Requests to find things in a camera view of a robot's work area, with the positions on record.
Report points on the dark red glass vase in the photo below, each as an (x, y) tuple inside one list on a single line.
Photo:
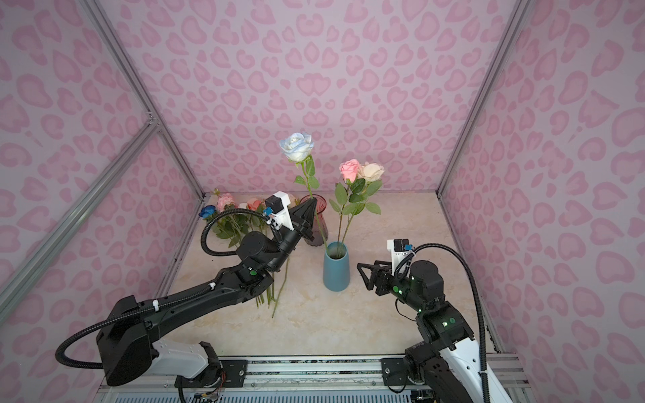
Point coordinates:
[(319, 227)]

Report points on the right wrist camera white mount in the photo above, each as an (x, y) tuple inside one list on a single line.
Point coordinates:
[(399, 249)]

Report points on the aluminium diagonal frame bar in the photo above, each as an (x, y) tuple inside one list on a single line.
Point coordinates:
[(30, 271)]

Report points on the light blue white rose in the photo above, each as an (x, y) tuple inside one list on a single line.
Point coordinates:
[(297, 148)]

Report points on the large peach pink rose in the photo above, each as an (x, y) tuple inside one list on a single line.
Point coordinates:
[(277, 294)]

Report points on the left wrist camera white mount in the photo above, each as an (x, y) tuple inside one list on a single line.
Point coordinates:
[(277, 211)]

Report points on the dark blue small flower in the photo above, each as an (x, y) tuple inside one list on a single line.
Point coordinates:
[(208, 211)]

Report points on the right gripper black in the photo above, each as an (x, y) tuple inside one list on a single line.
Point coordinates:
[(378, 273)]

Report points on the pink peony flower stem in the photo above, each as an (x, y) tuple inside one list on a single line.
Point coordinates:
[(224, 200)]

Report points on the aluminium corner frame post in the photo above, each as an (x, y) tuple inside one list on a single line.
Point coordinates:
[(520, 12), (109, 36)]

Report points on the aluminium corner frame post right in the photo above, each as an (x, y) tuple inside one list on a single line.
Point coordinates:
[(520, 12)]

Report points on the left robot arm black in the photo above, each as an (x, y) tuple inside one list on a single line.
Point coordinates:
[(132, 345)]

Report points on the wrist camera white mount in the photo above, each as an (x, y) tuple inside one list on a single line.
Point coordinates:
[(399, 249), (277, 211)]

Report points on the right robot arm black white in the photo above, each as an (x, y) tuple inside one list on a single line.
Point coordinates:
[(449, 359)]

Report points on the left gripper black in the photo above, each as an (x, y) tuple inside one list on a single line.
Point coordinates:
[(299, 218)]

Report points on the aluminium corner frame post left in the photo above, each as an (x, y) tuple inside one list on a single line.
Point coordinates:
[(109, 36)]

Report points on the cream white rose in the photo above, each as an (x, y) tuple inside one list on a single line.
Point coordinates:
[(367, 185)]

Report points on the teal ceramic vase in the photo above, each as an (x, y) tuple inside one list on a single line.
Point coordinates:
[(336, 267)]

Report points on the aluminium rail base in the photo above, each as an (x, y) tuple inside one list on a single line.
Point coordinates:
[(350, 378)]

